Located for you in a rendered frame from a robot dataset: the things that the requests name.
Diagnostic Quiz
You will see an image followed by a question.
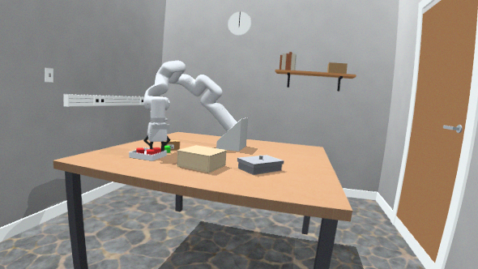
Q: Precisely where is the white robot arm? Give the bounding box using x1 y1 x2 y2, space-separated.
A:
143 61 237 132

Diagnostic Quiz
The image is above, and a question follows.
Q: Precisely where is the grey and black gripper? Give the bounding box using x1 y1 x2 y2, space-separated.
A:
144 122 171 152

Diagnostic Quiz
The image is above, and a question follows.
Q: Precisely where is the brown cardboard box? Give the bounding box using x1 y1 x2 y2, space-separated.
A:
165 140 180 150

